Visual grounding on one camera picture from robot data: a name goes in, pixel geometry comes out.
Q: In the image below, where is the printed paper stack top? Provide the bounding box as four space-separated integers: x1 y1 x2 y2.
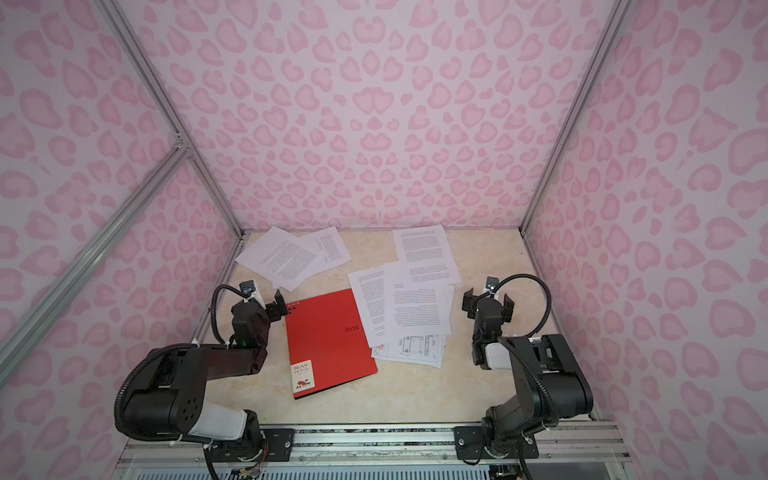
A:
384 263 454 342

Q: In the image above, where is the red folder black inside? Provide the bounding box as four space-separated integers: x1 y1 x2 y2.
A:
285 289 378 399

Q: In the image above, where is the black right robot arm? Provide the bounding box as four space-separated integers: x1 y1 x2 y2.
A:
455 290 594 461

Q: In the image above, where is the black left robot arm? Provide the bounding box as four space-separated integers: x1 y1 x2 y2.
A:
114 291 287 455

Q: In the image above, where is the paper with diagram bottom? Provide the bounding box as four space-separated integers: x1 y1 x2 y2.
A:
371 335 447 368

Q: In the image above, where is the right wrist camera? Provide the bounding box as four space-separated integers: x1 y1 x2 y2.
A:
483 276 500 298

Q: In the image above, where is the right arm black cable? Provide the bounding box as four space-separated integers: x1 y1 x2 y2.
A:
494 273 553 340

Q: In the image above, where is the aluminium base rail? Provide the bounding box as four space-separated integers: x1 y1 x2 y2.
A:
111 420 638 479

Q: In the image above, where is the diagonal aluminium frame bar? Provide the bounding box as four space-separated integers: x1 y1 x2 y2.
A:
1 142 189 384

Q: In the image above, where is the right corner aluminium post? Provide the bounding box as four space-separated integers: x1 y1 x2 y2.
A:
519 0 635 239

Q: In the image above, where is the corner aluminium post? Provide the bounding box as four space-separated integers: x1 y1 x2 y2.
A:
519 0 635 239
94 0 245 240

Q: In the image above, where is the left corner aluminium post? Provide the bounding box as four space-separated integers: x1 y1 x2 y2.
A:
94 0 245 240

